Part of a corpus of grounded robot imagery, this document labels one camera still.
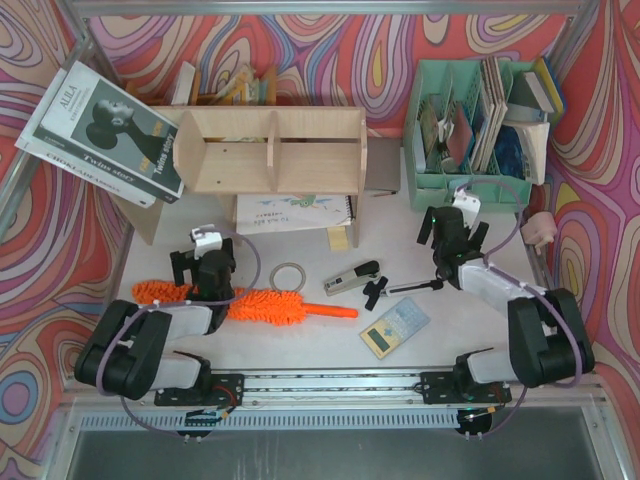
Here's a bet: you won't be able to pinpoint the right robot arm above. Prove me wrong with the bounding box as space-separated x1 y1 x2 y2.
417 206 595 399

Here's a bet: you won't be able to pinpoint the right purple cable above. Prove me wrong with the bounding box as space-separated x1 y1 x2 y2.
459 179 586 441

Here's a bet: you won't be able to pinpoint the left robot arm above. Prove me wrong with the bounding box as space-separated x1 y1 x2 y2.
74 233 236 400

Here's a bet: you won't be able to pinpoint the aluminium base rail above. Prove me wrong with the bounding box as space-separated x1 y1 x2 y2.
59 364 611 416

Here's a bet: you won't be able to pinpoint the white book under Twins story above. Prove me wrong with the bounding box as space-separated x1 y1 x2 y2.
15 68 157 208

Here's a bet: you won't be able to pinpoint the pink tape dispenser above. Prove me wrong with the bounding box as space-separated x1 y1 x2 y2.
521 211 557 255

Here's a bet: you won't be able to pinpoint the spiral drawing notebook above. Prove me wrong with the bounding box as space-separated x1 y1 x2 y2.
236 194 354 236

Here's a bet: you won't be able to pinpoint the clear tape roll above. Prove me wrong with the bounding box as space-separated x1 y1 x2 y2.
269 262 307 292

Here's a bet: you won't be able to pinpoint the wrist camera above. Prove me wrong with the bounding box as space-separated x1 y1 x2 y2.
452 188 481 228
190 224 223 260

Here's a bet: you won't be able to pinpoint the green desk organizer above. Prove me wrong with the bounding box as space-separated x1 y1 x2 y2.
402 58 533 213

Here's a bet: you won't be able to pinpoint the stack of thin books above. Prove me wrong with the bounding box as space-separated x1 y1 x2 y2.
470 56 507 173

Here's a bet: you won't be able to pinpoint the gold grey calculator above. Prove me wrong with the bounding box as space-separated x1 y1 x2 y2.
360 298 431 359

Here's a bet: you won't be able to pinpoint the blue yellow book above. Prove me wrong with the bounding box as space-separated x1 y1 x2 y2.
532 57 566 116

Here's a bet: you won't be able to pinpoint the yellow sticky note pad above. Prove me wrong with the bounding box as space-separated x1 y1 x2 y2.
327 226 349 252

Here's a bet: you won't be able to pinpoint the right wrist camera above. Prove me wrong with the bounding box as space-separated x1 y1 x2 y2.
452 188 481 228

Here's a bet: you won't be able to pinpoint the black handled tool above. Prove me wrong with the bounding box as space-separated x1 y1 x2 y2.
363 276 444 311

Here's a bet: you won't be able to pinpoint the orange microfiber duster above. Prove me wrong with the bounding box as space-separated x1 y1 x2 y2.
131 280 359 326

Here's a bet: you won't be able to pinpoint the wooden bookshelf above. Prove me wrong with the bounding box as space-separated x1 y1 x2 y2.
109 104 369 249

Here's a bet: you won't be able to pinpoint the red notebook in organizer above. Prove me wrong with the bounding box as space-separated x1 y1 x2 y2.
446 102 474 166

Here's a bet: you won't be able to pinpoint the grey black stapler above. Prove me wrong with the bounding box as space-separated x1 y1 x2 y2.
323 260 381 296

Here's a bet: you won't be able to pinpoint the books behind shelf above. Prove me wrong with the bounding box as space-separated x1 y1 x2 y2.
125 62 277 106

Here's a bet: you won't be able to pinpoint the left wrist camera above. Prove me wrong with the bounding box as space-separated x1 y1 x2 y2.
190 224 223 260

